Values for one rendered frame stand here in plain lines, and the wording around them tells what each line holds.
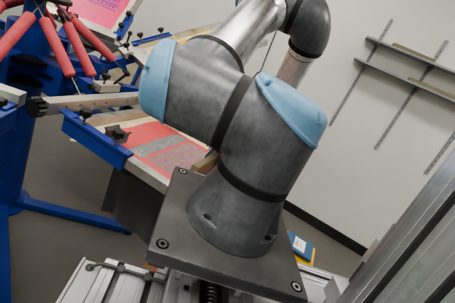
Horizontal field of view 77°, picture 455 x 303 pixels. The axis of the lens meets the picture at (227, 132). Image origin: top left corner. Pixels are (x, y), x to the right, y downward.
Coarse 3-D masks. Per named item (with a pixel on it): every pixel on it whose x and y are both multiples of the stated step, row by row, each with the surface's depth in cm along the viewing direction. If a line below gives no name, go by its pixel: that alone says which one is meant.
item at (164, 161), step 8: (128, 128) 130; (136, 136) 126; (144, 136) 129; (128, 144) 117; (136, 144) 119; (160, 152) 122; (168, 152) 124; (144, 160) 111; (152, 160) 113; (160, 160) 116; (168, 160) 118; (176, 160) 121; (184, 160) 124; (160, 168) 110; (168, 168) 112; (168, 176) 108
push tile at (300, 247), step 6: (288, 234) 103; (294, 234) 104; (294, 240) 101; (300, 240) 102; (294, 246) 97; (300, 246) 99; (306, 246) 100; (312, 246) 102; (294, 252) 96; (300, 252) 96; (306, 252) 97; (306, 258) 95
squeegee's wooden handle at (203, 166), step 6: (210, 156) 114; (216, 156) 117; (198, 162) 105; (204, 162) 107; (210, 162) 111; (216, 162) 120; (192, 168) 102; (198, 168) 102; (204, 168) 109; (210, 168) 116
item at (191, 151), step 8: (136, 128) 133; (144, 128) 137; (152, 128) 140; (160, 128) 144; (168, 128) 148; (152, 136) 132; (160, 136) 136; (184, 144) 139; (192, 144) 142; (176, 152) 128; (184, 152) 131; (192, 152) 134; (200, 152) 138; (192, 160) 127
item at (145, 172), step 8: (112, 112) 129; (120, 112) 132; (128, 112) 136; (136, 112) 140; (144, 112) 146; (88, 120) 113; (96, 120) 117; (104, 120) 122; (112, 120) 127; (120, 120) 131; (128, 160) 100; (136, 160) 101; (128, 168) 100; (136, 168) 99; (144, 168) 99; (152, 168) 101; (144, 176) 98; (152, 176) 97; (160, 176) 99; (152, 184) 98; (160, 184) 96; (168, 184) 96; (160, 192) 97
